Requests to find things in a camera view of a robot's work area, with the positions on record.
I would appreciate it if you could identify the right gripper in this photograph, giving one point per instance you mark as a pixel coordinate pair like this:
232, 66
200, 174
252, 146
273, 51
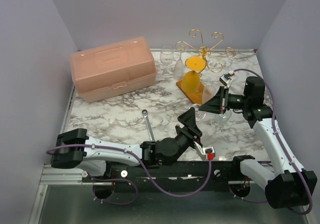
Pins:
218, 104

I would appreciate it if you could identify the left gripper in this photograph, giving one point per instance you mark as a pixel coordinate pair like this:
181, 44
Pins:
188, 118

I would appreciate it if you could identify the clear wine glass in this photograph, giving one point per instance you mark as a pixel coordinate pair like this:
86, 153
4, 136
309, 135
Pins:
166, 58
199, 115

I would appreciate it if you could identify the yellow plastic wine glass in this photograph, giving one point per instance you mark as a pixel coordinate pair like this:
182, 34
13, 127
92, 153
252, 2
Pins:
191, 80

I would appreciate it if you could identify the ribbed clear champagne flute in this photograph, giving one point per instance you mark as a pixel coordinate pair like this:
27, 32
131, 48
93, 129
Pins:
178, 72

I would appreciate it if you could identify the short clear goblet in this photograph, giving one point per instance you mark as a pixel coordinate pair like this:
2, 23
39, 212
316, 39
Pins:
222, 119

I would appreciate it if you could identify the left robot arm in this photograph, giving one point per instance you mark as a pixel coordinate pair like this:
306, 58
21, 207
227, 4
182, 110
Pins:
75, 149

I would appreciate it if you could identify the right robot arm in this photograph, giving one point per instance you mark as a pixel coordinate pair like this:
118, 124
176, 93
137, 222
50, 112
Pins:
289, 184

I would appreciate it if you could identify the clear wine glass back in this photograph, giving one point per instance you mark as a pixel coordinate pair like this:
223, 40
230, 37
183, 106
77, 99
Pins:
166, 58

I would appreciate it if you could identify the silver ratchet wrench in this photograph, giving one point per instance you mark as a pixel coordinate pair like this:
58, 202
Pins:
148, 125

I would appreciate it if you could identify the pink plastic storage box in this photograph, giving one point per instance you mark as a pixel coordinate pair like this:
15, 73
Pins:
111, 70

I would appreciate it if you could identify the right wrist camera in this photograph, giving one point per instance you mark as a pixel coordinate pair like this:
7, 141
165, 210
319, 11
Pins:
227, 78

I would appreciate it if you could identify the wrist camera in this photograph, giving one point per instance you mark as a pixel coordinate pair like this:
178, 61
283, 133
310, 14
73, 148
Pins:
206, 153
227, 78

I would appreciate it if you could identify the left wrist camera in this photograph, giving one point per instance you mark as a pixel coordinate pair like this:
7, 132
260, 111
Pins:
206, 153

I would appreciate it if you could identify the gold wire glass rack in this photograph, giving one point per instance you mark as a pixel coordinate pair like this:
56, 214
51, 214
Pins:
205, 52

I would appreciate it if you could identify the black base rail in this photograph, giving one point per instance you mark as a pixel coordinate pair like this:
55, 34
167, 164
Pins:
181, 177

